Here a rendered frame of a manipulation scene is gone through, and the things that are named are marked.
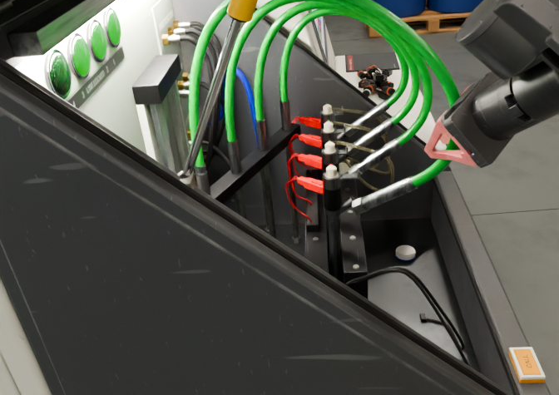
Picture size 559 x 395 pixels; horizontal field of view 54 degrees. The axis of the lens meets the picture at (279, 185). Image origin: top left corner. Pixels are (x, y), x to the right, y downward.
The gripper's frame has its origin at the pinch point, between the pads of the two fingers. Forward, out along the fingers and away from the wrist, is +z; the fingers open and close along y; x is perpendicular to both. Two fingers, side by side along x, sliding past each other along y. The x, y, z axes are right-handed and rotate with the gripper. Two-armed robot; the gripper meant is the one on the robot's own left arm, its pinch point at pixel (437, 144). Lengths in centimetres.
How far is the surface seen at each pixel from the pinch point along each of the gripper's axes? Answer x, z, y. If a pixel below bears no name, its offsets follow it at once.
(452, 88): -4.7, -6.5, -0.8
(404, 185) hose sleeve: 1.7, 5.2, 4.0
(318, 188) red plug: -3.5, 23.9, 2.6
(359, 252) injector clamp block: 9.5, 28.6, 2.1
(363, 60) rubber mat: -15, 83, -75
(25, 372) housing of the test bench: -13, 17, 49
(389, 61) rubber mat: -9, 78, -78
